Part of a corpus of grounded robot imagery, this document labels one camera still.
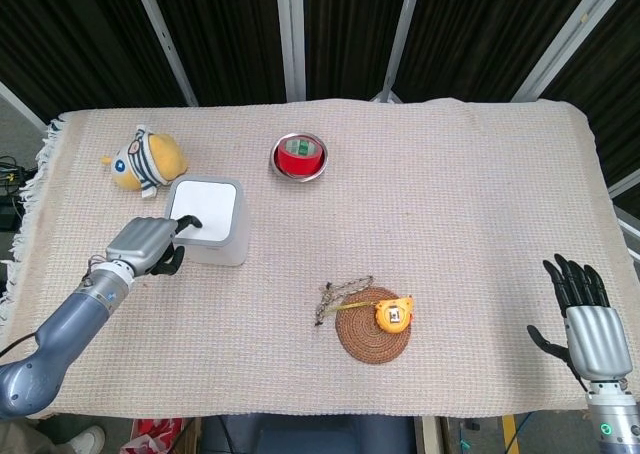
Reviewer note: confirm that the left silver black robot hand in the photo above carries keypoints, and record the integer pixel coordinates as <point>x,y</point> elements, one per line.
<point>145,246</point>

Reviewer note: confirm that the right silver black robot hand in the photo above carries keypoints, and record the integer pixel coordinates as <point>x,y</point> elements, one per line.
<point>590,339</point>

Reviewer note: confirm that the white lidded bin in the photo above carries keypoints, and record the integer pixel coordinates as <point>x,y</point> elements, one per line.
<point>210,219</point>

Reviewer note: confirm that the right blue grey robot arm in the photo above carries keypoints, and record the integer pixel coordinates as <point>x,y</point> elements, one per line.
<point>616,419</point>

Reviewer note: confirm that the left blue grey robot arm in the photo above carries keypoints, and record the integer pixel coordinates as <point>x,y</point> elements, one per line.
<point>65,334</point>

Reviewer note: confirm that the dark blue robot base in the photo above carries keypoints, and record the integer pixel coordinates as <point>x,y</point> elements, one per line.
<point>310,435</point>

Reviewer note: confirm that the yellow striped plush toy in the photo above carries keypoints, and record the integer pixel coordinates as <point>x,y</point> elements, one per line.
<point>142,161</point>

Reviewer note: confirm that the red tape roll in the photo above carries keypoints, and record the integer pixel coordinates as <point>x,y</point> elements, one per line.
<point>299,160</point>

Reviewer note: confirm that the round steel bowl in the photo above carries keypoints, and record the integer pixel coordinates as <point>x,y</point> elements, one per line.
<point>300,155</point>

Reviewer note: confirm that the red white plastic bag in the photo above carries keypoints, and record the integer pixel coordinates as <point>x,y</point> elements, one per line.
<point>152,436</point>

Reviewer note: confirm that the yellow tape measure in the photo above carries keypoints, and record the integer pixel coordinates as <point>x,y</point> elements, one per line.
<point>394,315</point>

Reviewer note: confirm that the white sneaker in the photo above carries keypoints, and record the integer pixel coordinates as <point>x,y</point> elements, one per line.
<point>89,440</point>

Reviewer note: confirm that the round woven brown coaster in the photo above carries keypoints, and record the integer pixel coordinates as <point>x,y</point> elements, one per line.
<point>372,326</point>

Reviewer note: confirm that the beige woven tablecloth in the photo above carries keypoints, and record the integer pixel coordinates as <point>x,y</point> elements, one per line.
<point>400,224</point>

